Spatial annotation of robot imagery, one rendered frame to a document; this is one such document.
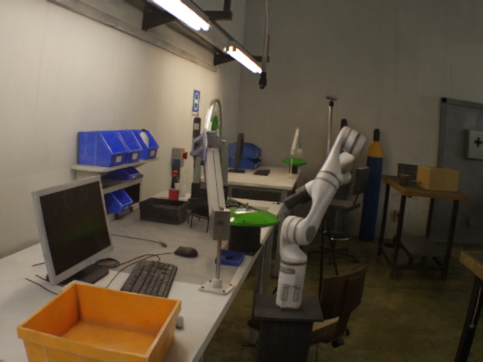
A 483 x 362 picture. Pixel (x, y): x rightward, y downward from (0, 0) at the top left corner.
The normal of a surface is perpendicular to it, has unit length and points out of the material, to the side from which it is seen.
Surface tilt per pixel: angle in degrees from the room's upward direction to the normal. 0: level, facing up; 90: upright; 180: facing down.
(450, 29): 90
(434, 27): 90
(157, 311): 86
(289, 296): 90
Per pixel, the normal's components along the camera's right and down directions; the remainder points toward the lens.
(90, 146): -0.18, 0.14
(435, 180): 0.11, 0.12
